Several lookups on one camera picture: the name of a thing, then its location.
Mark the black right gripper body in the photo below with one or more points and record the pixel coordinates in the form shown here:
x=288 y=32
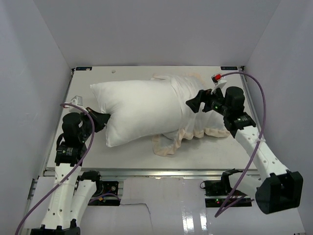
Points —
x=213 y=102

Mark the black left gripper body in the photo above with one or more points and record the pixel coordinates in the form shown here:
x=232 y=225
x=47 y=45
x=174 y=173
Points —
x=99 y=124

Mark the grey and cream pillowcase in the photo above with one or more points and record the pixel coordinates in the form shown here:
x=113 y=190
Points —
x=193 y=125

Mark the white pillow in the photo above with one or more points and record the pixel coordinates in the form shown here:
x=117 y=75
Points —
x=137 y=108

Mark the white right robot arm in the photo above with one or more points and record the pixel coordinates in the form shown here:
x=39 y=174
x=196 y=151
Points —
x=279 y=188

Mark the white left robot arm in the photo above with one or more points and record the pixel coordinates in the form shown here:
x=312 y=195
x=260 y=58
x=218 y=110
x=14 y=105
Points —
x=72 y=189

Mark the blue right corner label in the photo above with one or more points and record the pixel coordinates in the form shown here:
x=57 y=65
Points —
x=229 y=68

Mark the blue corner label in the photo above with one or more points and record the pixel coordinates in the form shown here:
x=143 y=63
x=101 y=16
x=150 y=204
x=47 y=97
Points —
x=229 y=68
x=83 y=68

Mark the blue left corner label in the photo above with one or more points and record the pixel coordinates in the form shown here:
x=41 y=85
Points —
x=83 y=68

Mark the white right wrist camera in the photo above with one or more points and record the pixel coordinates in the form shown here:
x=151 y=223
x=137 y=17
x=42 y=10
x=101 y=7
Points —
x=218 y=81

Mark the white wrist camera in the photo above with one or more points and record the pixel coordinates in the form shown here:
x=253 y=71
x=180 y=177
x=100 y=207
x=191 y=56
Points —
x=218 y=81
x=77 y=100

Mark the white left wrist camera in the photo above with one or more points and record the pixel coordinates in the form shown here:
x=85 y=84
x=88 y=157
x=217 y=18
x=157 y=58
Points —
x=77 y=100

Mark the aluminium front table rail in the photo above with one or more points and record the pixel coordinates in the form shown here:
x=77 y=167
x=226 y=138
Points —
x=123 y=173

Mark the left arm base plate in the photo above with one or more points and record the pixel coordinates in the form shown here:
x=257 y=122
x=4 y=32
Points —
x=106 y=195

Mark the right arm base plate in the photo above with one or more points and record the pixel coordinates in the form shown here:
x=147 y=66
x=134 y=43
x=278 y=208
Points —
x=215 y=195

